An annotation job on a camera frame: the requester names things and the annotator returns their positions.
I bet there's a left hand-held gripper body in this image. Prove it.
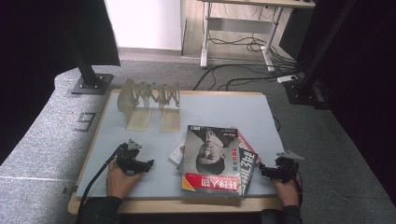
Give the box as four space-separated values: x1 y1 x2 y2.
115 138 148 175

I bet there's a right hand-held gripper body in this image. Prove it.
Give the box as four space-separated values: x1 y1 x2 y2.
269 150 305 184

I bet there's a dark blue magazine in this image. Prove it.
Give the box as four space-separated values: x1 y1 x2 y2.
237 147 259 199

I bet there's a red brown magazine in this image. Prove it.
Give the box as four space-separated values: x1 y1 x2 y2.
233 126 262 164

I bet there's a portrait magazine with red band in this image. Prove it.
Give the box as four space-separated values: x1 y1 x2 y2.
180 124 242 198

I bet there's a beige expandable book rack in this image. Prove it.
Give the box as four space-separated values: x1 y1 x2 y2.
116 77 181 133

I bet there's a person's right hand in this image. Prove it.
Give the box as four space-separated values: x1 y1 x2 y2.
274 176 302 208

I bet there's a person's left hand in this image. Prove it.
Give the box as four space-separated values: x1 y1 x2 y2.
106 160 143 200

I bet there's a wooden table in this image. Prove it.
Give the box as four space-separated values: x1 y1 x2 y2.
67 89 285 216

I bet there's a light grey table mat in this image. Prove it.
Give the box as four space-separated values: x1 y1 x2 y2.
75 92 285 199

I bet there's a white power strip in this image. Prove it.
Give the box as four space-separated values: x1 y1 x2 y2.
276 74 299 84

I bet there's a black curtain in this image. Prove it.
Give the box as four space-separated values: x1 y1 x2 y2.
0 0 121 166
279 0 396 203

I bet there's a right hand-held gripper cable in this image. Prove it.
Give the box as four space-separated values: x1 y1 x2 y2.
288 169 305 207

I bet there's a hand-held gripper cable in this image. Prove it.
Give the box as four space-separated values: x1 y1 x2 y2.
288 169 305 207
78 151 121 216

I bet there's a left hand-held gripper cable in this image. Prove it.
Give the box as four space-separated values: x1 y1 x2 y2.
78 151 121 216

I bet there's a black metal stand with base plate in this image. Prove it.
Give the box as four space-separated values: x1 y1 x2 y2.
64 31 115 96

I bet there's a long black floor cable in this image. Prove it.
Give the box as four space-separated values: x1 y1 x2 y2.
192 63 300 91

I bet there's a tangle of black cables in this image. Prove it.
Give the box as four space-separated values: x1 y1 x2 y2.
207 32 307 71

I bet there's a white desk frame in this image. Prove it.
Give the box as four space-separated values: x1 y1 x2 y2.
199 0 316 73

